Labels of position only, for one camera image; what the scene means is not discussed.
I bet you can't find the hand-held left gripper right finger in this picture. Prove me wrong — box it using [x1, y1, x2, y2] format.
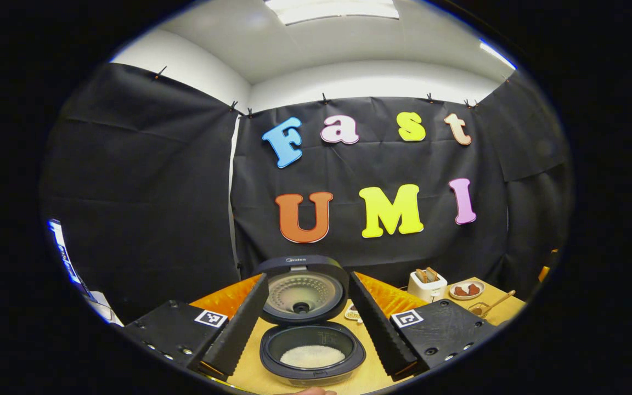
[347, 272, 500, 382]

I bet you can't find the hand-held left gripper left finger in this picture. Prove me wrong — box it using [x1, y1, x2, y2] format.
[123, 273, 270, 379]

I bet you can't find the wooden spoon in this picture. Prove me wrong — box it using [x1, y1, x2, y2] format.
[472, 290, 516, 318]

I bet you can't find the white rice portion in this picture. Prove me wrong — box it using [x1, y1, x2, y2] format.
[280, 344, 347, 369]

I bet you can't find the dark grey rice cooker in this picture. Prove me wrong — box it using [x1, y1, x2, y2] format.
[253, 255, 367, 388]

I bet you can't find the white toaster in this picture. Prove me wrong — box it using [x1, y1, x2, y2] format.
[407, 268, 449, 304]

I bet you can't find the white round plate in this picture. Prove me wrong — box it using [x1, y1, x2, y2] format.
[448, 279, 486, 301]

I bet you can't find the white side desk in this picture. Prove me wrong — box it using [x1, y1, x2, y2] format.
[82, 290, 125, 328]

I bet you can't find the computer monitor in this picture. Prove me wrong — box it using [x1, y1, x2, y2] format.
[47, 219, 84, 286]

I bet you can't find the small ceiling light panel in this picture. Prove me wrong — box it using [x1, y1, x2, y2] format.
[479, 39, 517, 71]

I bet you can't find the large ceiling light panel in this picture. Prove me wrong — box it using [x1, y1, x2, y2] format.
[263, 0, 400, 26]

